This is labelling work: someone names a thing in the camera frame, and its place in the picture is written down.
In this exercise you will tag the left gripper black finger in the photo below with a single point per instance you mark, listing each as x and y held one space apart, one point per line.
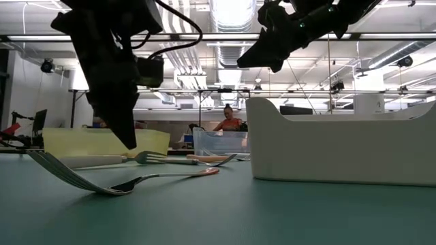
119 126

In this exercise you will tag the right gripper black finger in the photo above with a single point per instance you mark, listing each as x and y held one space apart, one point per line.
265 54

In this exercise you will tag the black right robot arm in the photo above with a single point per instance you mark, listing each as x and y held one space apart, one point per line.
340 13

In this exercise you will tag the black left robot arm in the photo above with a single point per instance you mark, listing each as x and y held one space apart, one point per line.
102 34

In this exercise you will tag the yellow translucent plastic bin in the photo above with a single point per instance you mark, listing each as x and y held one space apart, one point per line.
68 143

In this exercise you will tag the black monitor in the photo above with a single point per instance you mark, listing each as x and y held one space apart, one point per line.
295 109
39 119

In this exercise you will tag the black ceiling spotlight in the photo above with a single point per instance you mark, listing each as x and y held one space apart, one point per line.
47 65
337 85
405 61

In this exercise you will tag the person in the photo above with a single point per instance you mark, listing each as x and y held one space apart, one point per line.
230 123

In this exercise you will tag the clear plastic bin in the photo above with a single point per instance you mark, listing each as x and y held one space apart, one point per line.
221 143

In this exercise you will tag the white plastic bin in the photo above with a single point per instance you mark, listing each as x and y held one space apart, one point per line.
340 153

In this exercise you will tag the green table mat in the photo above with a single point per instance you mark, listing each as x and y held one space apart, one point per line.
272 217

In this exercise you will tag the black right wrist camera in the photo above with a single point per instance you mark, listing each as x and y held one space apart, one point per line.
270 15

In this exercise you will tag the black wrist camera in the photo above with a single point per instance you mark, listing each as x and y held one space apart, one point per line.
270 15
150 72

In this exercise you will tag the silver ventilation duct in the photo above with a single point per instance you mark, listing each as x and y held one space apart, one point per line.
231 56

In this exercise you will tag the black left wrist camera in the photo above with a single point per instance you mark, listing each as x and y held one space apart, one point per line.
150 72

